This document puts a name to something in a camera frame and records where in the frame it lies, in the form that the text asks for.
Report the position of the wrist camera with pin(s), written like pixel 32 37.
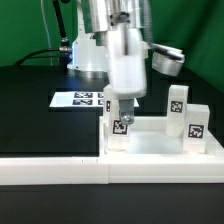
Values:
pixel 167 60

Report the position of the white square tabletop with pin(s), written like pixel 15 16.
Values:
pixel 148 136

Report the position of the white U-shaped obstacle fence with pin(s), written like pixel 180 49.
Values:
pixel 185 168

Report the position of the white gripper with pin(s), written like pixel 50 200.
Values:
pixel 127 75

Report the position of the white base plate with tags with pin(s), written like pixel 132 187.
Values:
pixel 77 99

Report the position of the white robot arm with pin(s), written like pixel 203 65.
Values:
pixel 95 19

